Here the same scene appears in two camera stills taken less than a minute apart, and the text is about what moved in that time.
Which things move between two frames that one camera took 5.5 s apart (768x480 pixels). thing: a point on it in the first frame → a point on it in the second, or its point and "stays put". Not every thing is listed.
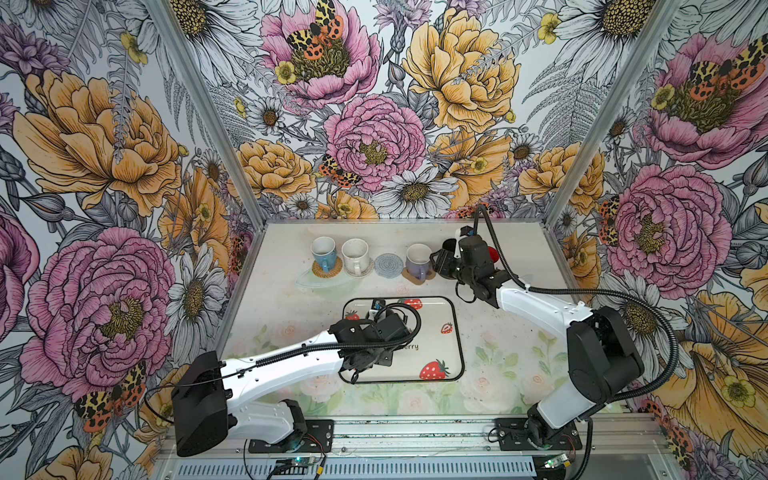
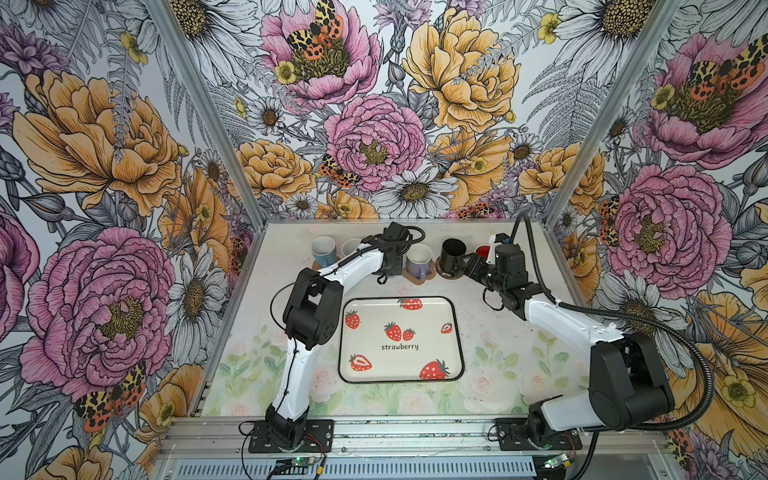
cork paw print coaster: (431, 275) stays put
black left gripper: (384, 358) → (396, 269)
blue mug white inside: (324, 251) stays put
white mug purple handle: (418, 261) stays put
